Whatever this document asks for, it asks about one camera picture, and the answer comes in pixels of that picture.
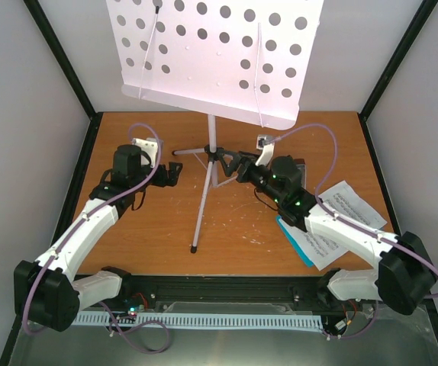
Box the light blue cable duct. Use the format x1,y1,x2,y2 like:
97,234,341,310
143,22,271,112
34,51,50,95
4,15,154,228
72,310,325,333

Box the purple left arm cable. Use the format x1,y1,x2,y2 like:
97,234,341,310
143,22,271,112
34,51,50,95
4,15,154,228
21,123,170,354

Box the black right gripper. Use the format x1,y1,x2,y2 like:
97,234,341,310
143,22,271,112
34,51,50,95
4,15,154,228
217,149,283,205

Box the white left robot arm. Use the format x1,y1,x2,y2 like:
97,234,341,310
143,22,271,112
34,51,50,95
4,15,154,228
14,139,183,332

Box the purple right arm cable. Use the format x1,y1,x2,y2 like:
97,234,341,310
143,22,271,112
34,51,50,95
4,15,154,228
268,123,438,340

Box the black aluminium frame rail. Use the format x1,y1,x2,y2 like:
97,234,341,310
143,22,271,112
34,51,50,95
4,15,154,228
24,274,433,317

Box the white sheet music pages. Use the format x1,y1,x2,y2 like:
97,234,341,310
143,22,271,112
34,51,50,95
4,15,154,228
283,181,395,271

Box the white tripod music stand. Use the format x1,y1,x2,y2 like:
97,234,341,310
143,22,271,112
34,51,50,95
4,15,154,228
105,0,326,254

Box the teal folder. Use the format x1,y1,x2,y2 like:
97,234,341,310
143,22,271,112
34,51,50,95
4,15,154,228
275,216,314,268

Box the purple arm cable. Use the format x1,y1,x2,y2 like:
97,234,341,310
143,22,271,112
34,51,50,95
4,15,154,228
268,123,438,340
21,123,170,354

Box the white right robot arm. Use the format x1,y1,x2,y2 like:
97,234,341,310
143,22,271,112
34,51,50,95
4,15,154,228
215,148,438,315

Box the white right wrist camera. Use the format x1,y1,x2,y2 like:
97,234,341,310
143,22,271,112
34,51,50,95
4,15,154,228
255,134,275,166

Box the brown wooden metronome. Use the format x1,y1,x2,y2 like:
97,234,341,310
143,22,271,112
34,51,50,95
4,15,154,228
294,159,307,188

